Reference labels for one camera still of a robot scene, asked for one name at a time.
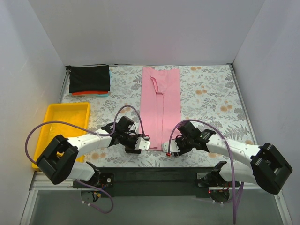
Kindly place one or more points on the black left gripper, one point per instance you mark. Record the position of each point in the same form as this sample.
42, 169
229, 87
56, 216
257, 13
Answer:
135, 144

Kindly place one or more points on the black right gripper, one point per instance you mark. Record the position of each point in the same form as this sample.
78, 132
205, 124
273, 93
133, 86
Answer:
179, 145

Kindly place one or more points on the pink t shirt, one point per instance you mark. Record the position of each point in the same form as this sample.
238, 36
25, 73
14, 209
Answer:
160, 108

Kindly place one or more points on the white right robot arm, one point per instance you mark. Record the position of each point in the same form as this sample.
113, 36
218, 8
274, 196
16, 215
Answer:
262, 165

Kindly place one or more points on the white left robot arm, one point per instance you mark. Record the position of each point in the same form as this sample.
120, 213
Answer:
59, 159

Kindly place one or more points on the floral patterned table mat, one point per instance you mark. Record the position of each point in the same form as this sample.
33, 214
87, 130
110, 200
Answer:
208, 95

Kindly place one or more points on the yellow plastic tray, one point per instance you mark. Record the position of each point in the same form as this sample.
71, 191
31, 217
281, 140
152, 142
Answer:
66, 119

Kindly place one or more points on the red folded t shirt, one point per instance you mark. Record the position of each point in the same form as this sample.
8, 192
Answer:
84, 93

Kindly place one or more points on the black folded t shirt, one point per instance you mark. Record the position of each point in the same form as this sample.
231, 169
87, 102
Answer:
81, 78

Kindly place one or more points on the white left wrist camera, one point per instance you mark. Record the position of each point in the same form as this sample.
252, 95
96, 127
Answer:
142, 143

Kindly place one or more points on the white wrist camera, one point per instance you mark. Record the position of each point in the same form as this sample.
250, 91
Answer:
142, 143
170, 148

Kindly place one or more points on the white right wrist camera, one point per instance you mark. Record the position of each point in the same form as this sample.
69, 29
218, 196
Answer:
170, 148

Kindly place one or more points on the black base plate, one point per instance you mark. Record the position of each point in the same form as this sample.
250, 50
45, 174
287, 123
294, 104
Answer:
159, 181

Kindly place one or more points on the aluminium frame rail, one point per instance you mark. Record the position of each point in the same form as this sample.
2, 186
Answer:
40, 183

